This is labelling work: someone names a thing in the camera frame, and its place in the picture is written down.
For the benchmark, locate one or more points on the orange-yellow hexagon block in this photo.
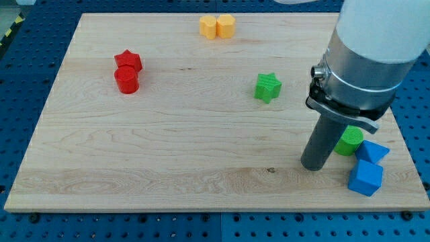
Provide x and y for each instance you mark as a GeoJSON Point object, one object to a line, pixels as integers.
{"type": "Point", "coordinates": [226, 26]}

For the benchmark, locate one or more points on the green star block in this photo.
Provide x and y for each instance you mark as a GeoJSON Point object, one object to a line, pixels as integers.
{"type": "Point", "coordinates": [267, 87]}

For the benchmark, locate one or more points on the yellow heart block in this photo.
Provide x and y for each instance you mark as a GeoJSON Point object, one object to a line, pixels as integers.
{"type": "Point", "coordinates": [207, 26]}

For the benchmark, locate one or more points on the blue triangle block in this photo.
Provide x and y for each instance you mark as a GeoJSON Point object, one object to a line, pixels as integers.
{"type": "Point", "coordinates": [371, 152]}

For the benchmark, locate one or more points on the red cylinder block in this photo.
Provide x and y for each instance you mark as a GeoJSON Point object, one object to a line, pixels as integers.
{"type": "Point", "coordinates": [126, 79]}

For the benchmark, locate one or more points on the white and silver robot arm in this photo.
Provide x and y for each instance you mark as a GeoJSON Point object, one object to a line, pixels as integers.
{"type": "Point", "coordinates": [372, 48]}

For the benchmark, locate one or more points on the light wooden board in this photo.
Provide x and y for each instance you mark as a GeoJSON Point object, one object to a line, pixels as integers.
{"type": "Point", "coordinates": [193, 138]}

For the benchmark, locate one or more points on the green cylinder block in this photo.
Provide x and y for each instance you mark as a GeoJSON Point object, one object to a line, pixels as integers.
{"type": "Point", "coordinates": [350, 140]}

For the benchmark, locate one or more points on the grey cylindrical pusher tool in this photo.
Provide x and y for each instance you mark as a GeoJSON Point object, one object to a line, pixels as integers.
{"type": "Point", "coordinates": [324, 137]}

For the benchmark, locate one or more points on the red star block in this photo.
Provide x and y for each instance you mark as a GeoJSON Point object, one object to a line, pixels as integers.
{"type": "Point", "coordinates": [129, 59]}

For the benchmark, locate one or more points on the blue cube block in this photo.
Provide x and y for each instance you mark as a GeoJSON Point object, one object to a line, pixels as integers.
{"type": "Point", "coordinates": [365, 178]}

